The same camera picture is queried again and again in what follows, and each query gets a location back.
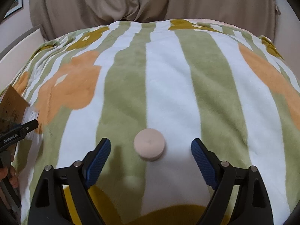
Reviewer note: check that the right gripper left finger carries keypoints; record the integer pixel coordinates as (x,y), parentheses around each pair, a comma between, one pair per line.
(49,205)

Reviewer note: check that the white bed headboard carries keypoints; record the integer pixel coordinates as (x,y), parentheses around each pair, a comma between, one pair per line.
(17,54)

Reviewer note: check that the framed wall picture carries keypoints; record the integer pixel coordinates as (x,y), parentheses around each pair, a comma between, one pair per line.
(16,6)

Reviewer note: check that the beige curtain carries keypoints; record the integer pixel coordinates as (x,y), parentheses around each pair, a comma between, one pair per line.
(59,17)

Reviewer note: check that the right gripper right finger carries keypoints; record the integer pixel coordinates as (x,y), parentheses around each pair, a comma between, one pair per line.
(252,204)

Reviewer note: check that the green striped floral blanket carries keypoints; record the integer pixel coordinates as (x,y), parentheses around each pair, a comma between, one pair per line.
(184,78)

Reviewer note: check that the cardboard box with pink lining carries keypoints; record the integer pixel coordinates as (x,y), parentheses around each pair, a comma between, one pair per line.
(12,109)

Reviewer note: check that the person's left hand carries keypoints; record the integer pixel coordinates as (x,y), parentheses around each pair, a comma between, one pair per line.
(4,172)

